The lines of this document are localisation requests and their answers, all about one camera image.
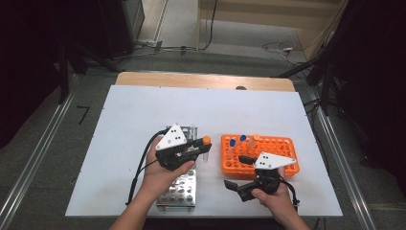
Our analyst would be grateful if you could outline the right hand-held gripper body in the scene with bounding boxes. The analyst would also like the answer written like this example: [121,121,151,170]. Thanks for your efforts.
[237,151,298,203]

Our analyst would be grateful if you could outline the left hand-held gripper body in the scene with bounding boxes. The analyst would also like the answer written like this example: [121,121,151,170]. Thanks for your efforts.
[154,123,196,172]

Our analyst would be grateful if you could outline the orange plastic tube rack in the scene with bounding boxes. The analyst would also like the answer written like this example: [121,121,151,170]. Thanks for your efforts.
[220,133,301,180]

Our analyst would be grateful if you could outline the blue-capped test tube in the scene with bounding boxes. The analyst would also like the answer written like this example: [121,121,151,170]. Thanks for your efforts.
[227,138,237,159]
[237,134,248,151]

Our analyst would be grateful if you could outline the metal tube rack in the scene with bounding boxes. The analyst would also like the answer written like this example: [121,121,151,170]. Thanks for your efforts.
[155,126,198,212]

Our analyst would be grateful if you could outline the person's left hand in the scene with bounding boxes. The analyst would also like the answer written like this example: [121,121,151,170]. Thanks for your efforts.
[140,136,196,201]

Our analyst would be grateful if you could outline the person's right hand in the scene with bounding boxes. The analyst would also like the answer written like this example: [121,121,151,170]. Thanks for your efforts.
[251,166,301,222]

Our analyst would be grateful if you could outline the white board sheet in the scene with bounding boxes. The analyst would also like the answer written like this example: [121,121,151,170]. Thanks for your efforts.
[65,84,344,219]

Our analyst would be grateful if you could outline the black metal stand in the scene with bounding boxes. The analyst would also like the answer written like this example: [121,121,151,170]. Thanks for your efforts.
[56,41,123,105]
[271,56,340,117]

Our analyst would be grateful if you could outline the light wooden partition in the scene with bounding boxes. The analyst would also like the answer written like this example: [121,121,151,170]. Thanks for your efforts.
[195,0,350,61]

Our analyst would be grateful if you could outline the dark cabinet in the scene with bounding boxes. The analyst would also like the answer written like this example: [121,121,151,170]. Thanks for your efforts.
[98,0,146,60]

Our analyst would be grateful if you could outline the right hand-held gripper cable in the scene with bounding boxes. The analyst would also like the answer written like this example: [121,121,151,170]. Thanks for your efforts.
[279,177,302,209]

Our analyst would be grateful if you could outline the hand-held gripper cable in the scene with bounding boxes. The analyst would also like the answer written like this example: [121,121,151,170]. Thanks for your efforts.
[125,128,169,206]
[279,177,302,209]

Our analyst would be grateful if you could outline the left hand-held gripper cable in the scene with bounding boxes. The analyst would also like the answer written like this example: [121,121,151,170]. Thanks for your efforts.
[125,128,169,206]

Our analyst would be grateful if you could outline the black floor cables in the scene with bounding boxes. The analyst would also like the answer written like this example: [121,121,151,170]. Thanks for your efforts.
[303,98,324,142]

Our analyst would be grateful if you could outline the metal floor rail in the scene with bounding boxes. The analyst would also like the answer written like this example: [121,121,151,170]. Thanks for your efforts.
[307,89,378,230]
[0,75,79,222]

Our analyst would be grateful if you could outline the white cable with plug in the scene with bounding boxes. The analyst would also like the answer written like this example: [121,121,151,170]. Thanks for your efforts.
[261,40,308,67]

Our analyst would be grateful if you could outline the hanging black cable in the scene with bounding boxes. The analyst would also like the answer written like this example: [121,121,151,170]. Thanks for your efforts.
[199,0,219,52]

